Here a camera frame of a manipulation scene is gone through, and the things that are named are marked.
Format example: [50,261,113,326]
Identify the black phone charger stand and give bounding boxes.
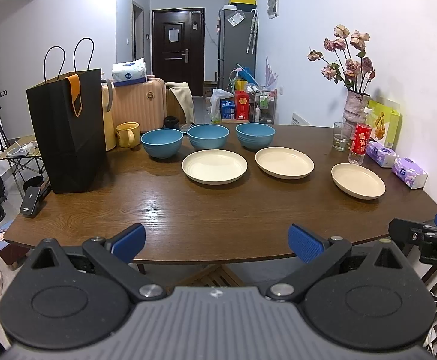
[20,186,41,218]

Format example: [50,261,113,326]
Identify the blue bowl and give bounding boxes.
[236,123,276,150]
[140,128,183,159]
[187,124,230,150]

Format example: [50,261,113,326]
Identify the dark entrance door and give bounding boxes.
[152,7,205,95]

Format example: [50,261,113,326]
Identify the dried pink flowers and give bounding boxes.
[307,24,375,95]

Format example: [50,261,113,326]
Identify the drinking glass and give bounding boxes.
[333,122,353,152]

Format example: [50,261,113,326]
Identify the folding side table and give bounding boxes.
[0,135,46,197]

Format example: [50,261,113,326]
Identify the white tissue pack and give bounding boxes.
[112,58,147,87]

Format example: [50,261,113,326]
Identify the black cup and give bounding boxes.
[163,115,180,129]

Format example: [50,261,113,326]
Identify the green snack box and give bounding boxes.
[367,100,402,149]

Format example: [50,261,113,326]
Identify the black paper bag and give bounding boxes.
[26,37,108,195]

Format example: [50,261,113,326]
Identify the grey refrigerator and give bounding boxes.
[218,9,256,89]

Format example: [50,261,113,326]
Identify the pink suitcase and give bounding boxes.
[111,76,166,133]

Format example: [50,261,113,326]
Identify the cream plate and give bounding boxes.
[255,147,315,180]
[331,163,386,201]
[182,150,248,185]

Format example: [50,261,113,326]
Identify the red carton box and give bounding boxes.
[235,90,249,121]

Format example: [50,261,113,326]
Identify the wire storage rack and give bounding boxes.
[247,85,278,125]

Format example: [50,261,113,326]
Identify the purple tissue pack near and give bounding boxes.
[392,157,428,190]

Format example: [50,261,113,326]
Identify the beige cloth on chair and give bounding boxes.
[166,82,195,124]

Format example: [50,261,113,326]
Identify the flower vase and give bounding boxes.
[343,90,369,128]

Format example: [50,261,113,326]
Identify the blue carton box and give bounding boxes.
[220,99,236,119]

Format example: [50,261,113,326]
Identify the purple tissue pack far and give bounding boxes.
[366,141,398,168]

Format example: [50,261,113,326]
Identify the purple tissue pack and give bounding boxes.
[392,157,428,190]
[366,141,398,168]

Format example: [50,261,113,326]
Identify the yellow mug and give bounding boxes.
[116,122,140,149]

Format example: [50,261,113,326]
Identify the yellow thermos jug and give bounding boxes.
[101,79,117,151]

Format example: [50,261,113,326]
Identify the red label water bottle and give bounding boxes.
[348,107,372,166]

